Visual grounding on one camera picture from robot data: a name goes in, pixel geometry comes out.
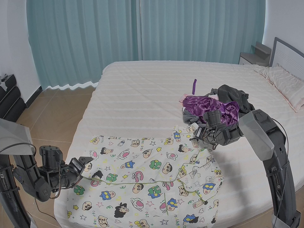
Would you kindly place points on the black chest of drawers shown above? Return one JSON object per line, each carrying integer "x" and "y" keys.
{"x": 11, "y": 98}

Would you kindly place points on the blue-green curtain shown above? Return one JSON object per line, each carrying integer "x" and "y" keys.
{"x": 201, "y": 22}
{"x": 83, "y": 32}

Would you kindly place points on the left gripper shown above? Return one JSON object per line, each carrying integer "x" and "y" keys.
{"x": 71, "y": 172}

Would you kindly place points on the bed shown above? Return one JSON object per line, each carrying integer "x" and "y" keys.
{"x": 142, "y": 98}

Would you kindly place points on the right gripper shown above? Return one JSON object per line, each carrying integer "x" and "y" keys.
{"x": 201, "y": 133}

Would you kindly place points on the dark grey garment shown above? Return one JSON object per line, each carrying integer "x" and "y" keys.
{"x": 232, "y": 94}

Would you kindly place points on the cream pillow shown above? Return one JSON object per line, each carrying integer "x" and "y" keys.
{"x": 282, "y": 82}

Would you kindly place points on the purple cloth strip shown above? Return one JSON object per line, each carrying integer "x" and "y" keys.
{"x": 194, "y": 86}

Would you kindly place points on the grey white bedside table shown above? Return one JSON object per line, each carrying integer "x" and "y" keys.
{"x": 251, "y": 57}

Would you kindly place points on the white printed pyjama top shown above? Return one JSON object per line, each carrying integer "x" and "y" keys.
{"x": 142, "y": 174}

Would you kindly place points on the purple satin garment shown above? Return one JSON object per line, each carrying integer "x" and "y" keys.
{"x": 201, "y": 103}

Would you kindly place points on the pink garment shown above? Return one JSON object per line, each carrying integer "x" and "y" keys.
{"x": 182, "y": 99}

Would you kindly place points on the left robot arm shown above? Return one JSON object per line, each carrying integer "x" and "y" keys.
{"x": 30, "y": 174}

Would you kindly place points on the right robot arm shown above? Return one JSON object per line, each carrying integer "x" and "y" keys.
{"x": 258, "y": 136}

